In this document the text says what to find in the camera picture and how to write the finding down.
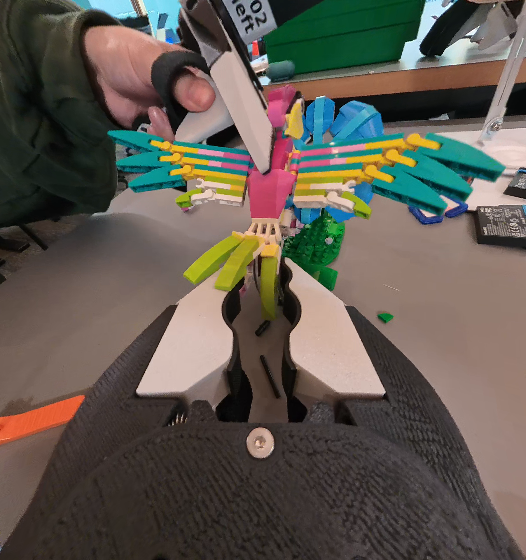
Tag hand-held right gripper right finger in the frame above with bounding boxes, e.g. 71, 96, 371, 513
282, 258, 386, 423

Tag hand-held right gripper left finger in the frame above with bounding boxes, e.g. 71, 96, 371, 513
136, 280, 252, 423

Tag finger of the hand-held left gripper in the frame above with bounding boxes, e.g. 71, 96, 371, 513
188, 5, 278, 175

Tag colourful lego bird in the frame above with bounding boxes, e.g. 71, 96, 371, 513
107, 85, 507, 320

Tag person's left forearm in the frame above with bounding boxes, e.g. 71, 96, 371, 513
0, 0, 120, 230

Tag black lego axle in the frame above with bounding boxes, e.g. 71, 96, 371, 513
259, 355, 282, 400

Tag blue lego flower green base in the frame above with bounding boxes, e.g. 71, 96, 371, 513
282, 96, 384, 292

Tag person's left hand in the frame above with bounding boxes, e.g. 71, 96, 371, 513
83, 26, 217, 142

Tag teal round object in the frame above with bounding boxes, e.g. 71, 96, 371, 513
267, 60, 297, 83

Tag green storage bin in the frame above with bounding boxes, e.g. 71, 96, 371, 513
263, 0, 427, 75

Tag orange brick separator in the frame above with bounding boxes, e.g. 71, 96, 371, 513
0, 395, 85, 450

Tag wooden-edged table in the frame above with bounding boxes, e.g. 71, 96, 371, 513
253, 37, 526, 104

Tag black battery blue edge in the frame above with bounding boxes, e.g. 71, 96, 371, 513
473, 204, 526, 252
503, 167, 526, 199

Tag black chair base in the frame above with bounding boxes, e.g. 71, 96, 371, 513
0, 225, 49, 298

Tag dark device with pale plates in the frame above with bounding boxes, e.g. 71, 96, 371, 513
419, 0, 526, 58

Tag clear stand with white base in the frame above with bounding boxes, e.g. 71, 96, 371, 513
438, 0, 526, 171

